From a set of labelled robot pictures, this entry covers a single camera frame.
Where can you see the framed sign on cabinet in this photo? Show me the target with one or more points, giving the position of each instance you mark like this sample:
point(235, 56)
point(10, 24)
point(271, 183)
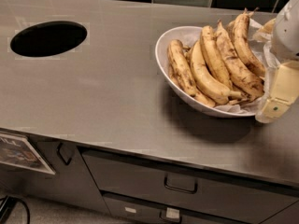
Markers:
point(16, 150)

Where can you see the grey drawer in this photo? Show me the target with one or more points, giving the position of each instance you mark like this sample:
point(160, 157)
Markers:
point(200, 191)
point(155, 213)

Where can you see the small banana behind pile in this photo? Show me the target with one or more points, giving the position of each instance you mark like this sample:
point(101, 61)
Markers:
point(230, 29)

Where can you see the white oval bowl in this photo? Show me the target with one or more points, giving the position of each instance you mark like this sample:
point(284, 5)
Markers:
point(162, 52)

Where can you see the lower grey drawer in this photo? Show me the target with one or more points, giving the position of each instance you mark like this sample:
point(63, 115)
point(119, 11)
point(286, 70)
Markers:
point(155, 213)

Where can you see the grey cabinet door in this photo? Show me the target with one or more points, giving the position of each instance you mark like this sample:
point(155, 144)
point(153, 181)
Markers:
point(72, 182)

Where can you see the long brown spotted banana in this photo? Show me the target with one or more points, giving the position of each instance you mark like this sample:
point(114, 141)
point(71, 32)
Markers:
point(241, 76)

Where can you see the spotted banana middle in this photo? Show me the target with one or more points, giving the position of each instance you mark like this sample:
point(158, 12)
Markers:
point(213, 57)

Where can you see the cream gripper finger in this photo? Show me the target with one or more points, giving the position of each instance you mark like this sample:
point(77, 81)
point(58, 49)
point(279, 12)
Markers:
point(264, 33)
point(282, 91)

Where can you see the white paper liner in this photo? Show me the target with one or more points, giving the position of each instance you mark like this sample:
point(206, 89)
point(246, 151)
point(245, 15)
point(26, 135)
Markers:
point(241, 109)

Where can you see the upper grey drawer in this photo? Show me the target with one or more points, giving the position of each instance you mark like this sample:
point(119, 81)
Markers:
point(200, 191)

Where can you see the round black counter hole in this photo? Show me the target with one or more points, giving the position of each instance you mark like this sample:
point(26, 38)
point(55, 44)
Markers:
point(48, 38)

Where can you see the spotted banana far left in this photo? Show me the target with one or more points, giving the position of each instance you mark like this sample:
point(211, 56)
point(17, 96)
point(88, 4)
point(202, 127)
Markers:
point(181, 72)

